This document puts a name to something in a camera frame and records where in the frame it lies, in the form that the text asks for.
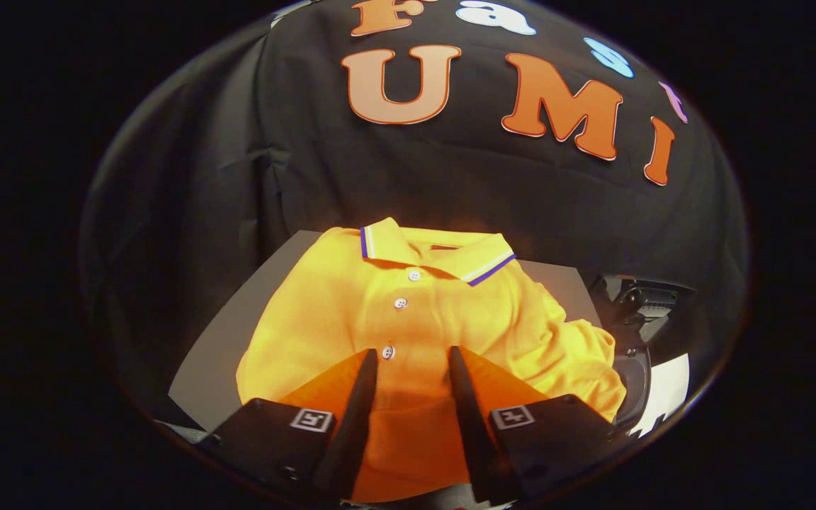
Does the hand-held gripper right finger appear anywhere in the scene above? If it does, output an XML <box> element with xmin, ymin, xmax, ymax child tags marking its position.
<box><xmin>448</xmin><ymin>346</ymin><xmax>625</xmax><ymax>505</ymax></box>

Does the yellow polo shirt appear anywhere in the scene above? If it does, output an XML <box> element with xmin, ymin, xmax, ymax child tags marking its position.
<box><xmin>236</xmin><ymin>216</ymin><xmax>627</xmax><ymax>504</ymax></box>

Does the white flat panel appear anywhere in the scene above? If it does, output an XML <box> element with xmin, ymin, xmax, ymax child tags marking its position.
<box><xmin>628</xmin><ymin>352</ymin><xmax>692</xmax><ymax>438</ymax></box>

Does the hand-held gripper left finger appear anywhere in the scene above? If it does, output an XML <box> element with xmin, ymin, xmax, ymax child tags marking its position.
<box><xmin>199</xmin><ymin>347</ymin><xmax>380</xmax><ymax>507</ymax></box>

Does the dark transparent washing machine lid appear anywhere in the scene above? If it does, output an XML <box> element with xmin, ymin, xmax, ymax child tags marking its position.
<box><xmin>589</xmin><ymin>273</ymin><xmax>696</xmax><ymax>349</ymax></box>

